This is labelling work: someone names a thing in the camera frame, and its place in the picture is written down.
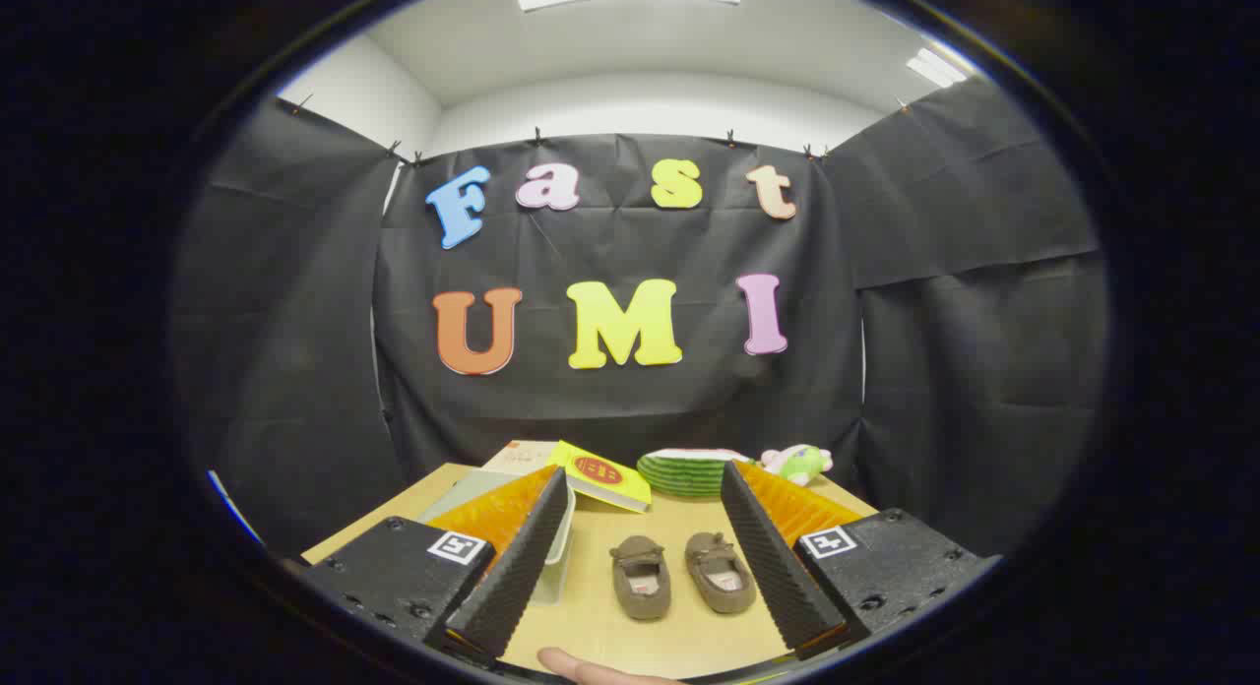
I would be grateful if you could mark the brown fuzzy shoe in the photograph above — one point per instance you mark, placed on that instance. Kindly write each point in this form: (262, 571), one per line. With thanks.
(721, 573)
(640, 579)

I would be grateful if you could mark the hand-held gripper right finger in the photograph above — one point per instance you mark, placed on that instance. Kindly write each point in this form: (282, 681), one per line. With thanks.
(778, 567)

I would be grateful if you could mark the yellow book with red circle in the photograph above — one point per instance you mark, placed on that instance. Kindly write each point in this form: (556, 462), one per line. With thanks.
(605, 478)

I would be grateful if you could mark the pale green fabric storage box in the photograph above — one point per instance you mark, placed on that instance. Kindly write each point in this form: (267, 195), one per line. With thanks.
(556, 557)

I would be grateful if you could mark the watermelon slice plush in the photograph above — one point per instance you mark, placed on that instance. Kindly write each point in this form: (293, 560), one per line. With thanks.
(684, 476)

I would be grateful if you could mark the beige book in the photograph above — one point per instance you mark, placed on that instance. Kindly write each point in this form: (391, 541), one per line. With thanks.
(517, 456)

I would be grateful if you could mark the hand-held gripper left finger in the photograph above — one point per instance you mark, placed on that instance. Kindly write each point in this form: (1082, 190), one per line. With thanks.
(512, 567)

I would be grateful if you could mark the small ceiling light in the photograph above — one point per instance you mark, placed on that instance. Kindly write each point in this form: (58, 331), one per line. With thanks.
(935, 68)

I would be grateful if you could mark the pink and green plush toy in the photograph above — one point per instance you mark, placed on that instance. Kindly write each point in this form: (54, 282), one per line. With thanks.
(799, 463)

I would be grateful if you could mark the black backdrop cloth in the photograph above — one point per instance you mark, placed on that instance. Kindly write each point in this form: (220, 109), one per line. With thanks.
(640, 409)

